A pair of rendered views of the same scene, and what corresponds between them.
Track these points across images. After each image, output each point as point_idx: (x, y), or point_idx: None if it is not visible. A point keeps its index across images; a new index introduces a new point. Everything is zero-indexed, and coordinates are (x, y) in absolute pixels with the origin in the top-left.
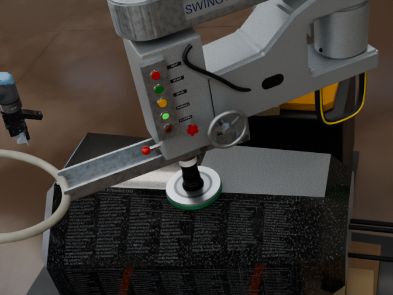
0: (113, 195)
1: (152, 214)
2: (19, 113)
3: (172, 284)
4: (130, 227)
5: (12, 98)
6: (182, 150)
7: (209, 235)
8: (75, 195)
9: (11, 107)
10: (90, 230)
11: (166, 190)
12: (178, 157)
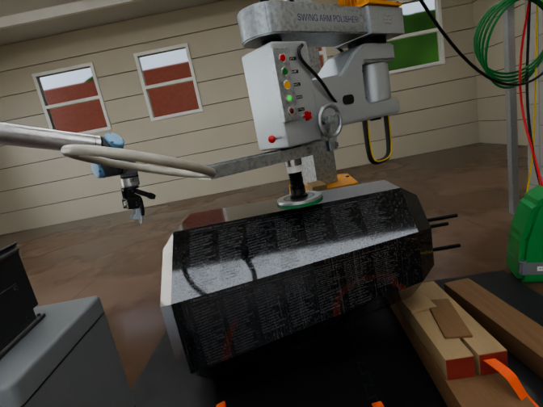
0: (229, 227)
1: (267, 232)
2: (136, 189)
3: (295, 294)
4: (249, 247)
5: (133, 172)
6: (299, 140)
7: (321, 235)
8: (218, 173)
9: (132, 180)
10: (212, 259)
11: (279, 202)
12: (292, 155)
